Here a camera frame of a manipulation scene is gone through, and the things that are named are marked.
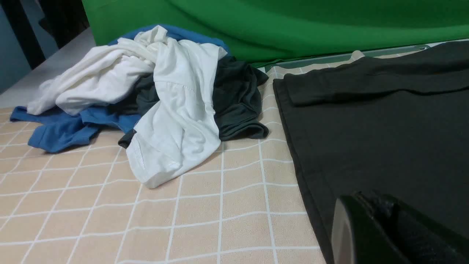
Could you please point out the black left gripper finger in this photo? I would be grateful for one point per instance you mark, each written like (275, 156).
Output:
(380, 229)

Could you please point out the dark gray long-sleeved shirt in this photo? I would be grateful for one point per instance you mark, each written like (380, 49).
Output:
(395, 126)

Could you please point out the dark green crumpled shirt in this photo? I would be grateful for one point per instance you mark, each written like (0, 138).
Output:
(236, 99)

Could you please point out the white crumpled shirt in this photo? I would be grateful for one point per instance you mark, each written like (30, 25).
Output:
(176, 134)

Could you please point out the green backdrop cloth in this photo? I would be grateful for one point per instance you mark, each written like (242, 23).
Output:
(267, 30)

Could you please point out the beige checkered tablecloth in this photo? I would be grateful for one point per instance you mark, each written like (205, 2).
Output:
(84, 206)

